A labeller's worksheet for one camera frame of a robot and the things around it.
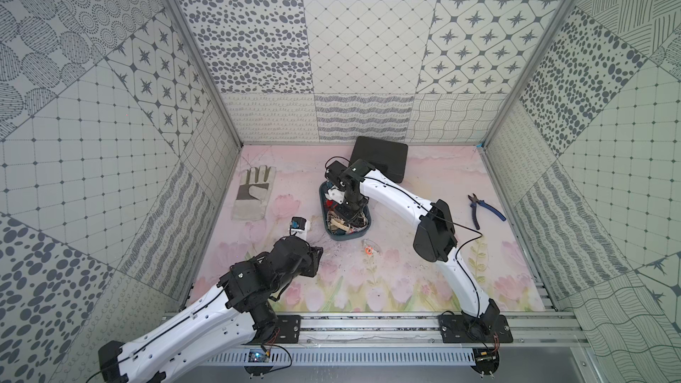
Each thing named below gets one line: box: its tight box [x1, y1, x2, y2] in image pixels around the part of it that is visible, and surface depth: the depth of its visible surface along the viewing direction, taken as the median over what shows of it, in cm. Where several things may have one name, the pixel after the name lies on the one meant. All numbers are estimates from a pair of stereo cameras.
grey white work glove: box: [232, 164, 277, 222], surface depth 106 cm
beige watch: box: [329, 218, 351, 232], surface depth 92 cm
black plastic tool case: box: [349, 135, 409, 184], surface depth 116 cm
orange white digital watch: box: [360, 238, 381, 256], surface depth 91 cm
